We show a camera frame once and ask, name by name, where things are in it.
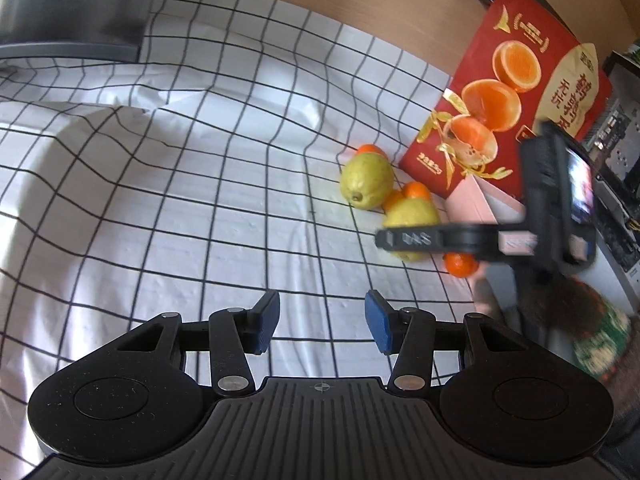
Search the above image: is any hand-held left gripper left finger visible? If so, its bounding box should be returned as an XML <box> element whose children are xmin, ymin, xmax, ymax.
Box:
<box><xmin>112</xmin><ymin>290</ymin><xmax>281</xmax><ymax>396</ymax></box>

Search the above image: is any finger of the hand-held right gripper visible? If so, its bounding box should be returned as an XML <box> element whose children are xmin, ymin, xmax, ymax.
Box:
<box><xmin>375</xmin><ymin>226</ymin><xmax>401</xmax><ymax>252</ymax></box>

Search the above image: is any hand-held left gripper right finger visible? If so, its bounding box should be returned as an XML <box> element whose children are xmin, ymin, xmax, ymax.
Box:
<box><xmin>365</xmin><ymin>289</ymin><xmax>531</xmax><ymax>395</ymax></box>

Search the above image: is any green pear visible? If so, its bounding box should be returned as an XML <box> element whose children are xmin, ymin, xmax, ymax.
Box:
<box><xmin>382</xmin><ymin>196</ymin><xmax>442</xmax><ymax>262</ymax></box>
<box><xmin>340</xmin><ymin>152</ymin><xmax>396</xmax><ymax>210</ymax></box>

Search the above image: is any pink cardboard box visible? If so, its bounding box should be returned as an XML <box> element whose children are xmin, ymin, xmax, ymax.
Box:
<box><xmin>444</xmin><ymin>176</ymin><xmax>528</xmax><ymax>323</ymax></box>

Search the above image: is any white checked tablecloth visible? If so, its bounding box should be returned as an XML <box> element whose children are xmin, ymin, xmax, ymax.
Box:
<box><xmin>0</xmin><ymin>0</ymin><xmax>501</xmax><ymax>480</ymax></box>

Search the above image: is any red printed bag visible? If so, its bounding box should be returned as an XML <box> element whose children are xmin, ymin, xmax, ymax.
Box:
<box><xmin>398</xmin><ymin>0</ymin><xmax>613</xmax><ymax>201</ymax></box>

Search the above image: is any dark glossy panel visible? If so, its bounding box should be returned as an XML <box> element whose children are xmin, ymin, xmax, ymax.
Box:
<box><xmin>0</xmin><ymin>0</ymin><xmax>163</xmax><ymax>63</ymax></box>

